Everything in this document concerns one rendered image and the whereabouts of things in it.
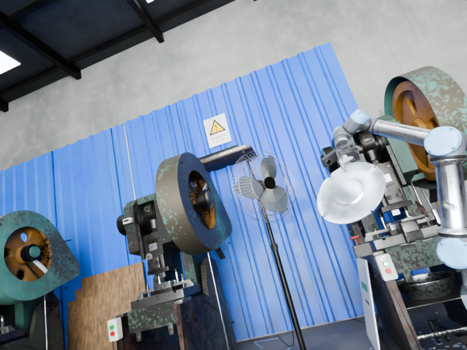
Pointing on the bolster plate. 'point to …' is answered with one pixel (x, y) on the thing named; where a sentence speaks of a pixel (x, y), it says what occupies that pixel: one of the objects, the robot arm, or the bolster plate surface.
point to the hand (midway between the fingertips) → (343, 169)
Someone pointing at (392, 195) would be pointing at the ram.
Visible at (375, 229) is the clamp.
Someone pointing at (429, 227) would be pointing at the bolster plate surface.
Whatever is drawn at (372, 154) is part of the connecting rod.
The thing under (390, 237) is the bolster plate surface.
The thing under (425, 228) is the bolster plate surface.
